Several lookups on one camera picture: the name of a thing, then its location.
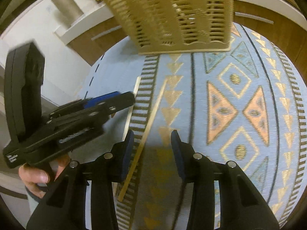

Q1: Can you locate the person's left hand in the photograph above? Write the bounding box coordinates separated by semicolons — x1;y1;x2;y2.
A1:
18;154;71;199

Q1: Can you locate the yellow plastic utensil basket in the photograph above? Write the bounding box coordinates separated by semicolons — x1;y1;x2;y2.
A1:
103;0;233;55

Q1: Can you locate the patterned blue table mat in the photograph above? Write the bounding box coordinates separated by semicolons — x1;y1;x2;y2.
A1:
71;24;306;229

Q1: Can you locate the grey cylindrical canister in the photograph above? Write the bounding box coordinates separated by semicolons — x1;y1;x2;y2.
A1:
50;0;84;28

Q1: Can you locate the left drawer handle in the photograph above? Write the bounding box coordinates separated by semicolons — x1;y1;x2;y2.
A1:
91;25;122;41

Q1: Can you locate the drawer handle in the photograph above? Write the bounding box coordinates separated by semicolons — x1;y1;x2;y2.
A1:
91;25;122;41
234;12;274;24

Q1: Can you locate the right drawer handle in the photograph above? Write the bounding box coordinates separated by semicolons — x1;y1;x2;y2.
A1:
234;12;274;24

